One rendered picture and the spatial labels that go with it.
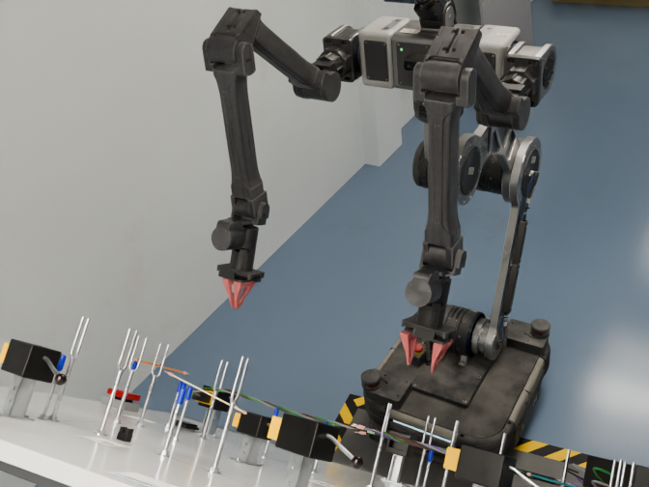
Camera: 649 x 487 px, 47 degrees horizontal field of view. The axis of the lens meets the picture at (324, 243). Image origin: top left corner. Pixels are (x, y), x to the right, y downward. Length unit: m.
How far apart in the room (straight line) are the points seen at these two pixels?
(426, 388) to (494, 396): 0.23
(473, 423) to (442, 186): 1.28
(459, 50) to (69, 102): 1.61
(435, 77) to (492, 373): 1.57
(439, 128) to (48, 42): 1.55
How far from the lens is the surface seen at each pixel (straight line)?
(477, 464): 1.12
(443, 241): 1.53
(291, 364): 3.19
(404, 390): 2.64
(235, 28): 1.66
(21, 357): 0.99
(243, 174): 1.74
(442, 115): 1.41
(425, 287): 1.50
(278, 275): 3.68
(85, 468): 0.74
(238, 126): 1.69
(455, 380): 2.71
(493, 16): 5.33
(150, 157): 3.00
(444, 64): 1.39
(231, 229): 1.74
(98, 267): 2.92
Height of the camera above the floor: 2.19
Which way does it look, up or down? 35 degrees down
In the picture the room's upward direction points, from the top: 7 degrees counter-clockwise
